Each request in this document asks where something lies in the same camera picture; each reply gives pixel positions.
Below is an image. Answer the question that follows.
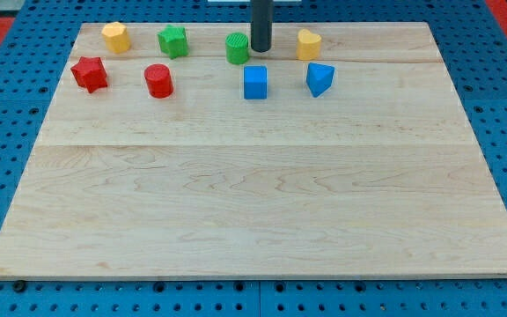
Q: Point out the green cylinder block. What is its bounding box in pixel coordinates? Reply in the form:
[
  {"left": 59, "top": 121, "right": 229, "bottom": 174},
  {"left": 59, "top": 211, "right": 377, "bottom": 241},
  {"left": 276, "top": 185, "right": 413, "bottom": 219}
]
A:
[{"left": 225, "top": 32, "right": 249, "bottom": 65}]

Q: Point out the blue cube block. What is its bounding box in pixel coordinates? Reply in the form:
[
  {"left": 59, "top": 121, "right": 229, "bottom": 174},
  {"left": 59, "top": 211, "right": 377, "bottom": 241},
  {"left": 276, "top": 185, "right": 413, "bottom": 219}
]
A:
[{"left": 243, "top": 65, "right": 268, "bottom": 100}]

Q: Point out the red star block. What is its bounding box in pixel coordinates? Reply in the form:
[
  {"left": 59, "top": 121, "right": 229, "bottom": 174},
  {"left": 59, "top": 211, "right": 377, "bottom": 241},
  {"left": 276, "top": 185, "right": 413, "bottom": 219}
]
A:
[{"left": 70, "top": 56, "right": 108, "bottom": 93}]

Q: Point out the blue triangle block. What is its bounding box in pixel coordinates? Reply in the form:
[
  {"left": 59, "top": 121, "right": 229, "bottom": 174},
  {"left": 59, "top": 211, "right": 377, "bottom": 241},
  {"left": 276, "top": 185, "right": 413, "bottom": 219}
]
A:
[{"left": 305, "top": 63, "right": 335, "bottom": 98}]

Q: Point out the green star block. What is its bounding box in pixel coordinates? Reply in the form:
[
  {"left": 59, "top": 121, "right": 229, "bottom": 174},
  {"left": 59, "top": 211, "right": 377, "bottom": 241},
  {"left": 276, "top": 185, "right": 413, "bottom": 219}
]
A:
[{"left": 158, "top": 25, "right": 188, "bottom": 59}]

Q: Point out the red cylinder block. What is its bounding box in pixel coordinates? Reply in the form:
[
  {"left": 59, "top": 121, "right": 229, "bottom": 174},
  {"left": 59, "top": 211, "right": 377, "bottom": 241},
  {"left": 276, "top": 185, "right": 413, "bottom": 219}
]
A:
[{"left": 144, "top": 63, "right": 173, "bottom": 99}]

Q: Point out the yellow heart block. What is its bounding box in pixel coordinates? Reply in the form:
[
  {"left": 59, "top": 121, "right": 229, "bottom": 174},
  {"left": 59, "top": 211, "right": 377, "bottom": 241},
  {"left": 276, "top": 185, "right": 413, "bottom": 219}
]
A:
[{"left": 297, "top": 29, "right": 322, "bottom": 61}]

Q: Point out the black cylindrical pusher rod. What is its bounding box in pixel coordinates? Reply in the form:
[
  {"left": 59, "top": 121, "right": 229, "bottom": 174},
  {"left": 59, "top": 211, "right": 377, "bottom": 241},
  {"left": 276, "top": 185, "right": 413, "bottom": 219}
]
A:
[{"left": 250, "top": 0, "right": 274, "bottom": 53}]

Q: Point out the yellow hexagon block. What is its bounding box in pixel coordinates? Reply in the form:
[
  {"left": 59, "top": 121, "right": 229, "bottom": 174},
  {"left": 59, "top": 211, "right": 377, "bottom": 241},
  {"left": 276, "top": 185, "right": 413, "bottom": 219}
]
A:
[{"left": 101, "top": 22, "right": 131, "bottom": 54}]

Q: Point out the light wooden board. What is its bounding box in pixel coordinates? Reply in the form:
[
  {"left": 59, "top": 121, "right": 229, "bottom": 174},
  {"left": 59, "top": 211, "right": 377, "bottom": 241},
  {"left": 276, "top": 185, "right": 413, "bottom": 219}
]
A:
[{"left": 0, "top": 22, "right": 507, "bottom": 281}]

